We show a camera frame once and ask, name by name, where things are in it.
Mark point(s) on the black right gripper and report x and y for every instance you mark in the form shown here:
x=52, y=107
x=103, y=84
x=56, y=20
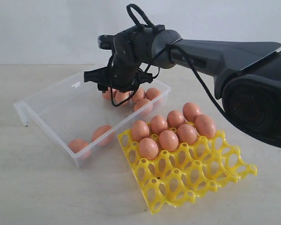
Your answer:
x=118, y=76

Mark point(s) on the brown egg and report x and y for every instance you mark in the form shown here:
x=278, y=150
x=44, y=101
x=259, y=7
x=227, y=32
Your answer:
x=76, y=145
x=120, y=96
x=140, y=130
x=205, y=126
x=145, y=105
x=152, y=93
x=187, y=134
x=109, y=94
x=158, y=124
x=168, y=140
x=190, y=111
x=140, y=94
x=175, y=118
x=148, y=148
x=100, y=131

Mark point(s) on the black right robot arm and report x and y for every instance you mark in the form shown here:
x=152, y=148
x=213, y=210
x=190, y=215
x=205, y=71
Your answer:
x=247, y=75

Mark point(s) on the clear plastic bin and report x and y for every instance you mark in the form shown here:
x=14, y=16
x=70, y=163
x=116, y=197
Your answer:
x=72, y=109

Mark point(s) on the yellow plastic egg tray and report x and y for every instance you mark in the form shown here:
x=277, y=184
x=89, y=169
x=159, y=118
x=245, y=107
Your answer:
x=188, y=173

